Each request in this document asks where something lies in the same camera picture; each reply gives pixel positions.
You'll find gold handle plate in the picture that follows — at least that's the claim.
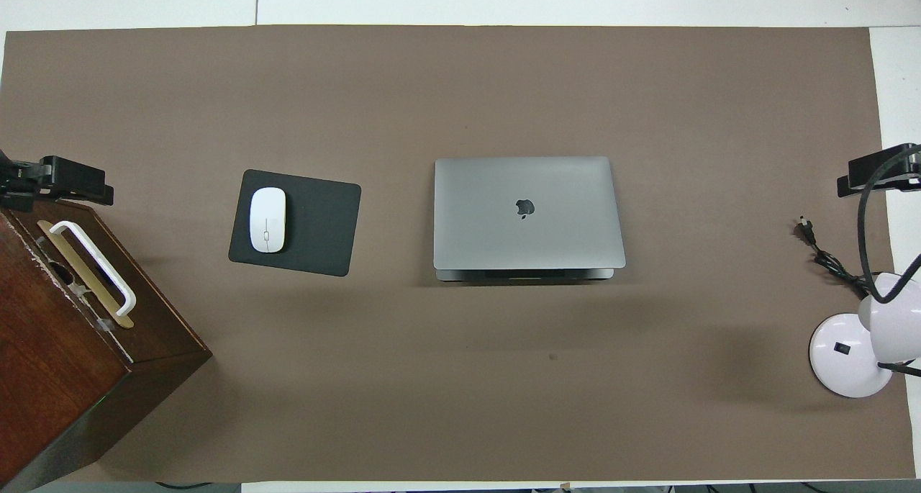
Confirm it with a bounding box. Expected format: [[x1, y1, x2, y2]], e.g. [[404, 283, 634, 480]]
[[37, 220, 135, 330]]

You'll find right arm gripper cable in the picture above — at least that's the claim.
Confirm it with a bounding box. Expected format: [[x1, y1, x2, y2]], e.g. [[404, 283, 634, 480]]
[[858, 148, 921, 305]]

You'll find black mouse pad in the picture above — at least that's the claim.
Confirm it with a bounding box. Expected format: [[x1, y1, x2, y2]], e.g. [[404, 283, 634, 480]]
[[228, 168, 363, 278]]

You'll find white box handle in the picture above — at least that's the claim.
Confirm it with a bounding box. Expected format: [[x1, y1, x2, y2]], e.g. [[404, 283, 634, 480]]
[[49, 220, 137, 317]]

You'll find black lamp power cable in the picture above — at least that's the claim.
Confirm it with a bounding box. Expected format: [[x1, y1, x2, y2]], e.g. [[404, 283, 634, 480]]
[[793, 217, 875, 299]]

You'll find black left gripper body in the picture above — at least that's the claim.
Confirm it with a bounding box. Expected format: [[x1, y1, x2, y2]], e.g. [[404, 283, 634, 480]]
[[0, 151, 51, 213]]

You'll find grey laptop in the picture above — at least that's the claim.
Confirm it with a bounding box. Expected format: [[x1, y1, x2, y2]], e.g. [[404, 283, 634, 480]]
[[432, 156, 627, 283]]

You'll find dark brown wooden box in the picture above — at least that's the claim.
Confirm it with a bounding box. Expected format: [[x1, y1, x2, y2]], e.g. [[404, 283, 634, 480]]
[[0, 189, 214, 492]]

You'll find white desk lamp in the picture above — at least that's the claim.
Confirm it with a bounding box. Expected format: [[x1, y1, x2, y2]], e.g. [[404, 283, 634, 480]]
[[808, 271, 921, 399]]

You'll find brown table mat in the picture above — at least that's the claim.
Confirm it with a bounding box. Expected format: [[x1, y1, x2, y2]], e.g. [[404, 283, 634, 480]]
[[0, 24, 916, 483]]

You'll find white computer mouse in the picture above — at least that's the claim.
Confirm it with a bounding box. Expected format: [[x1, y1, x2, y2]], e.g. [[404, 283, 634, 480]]
[[249, 187, 288, 254]]

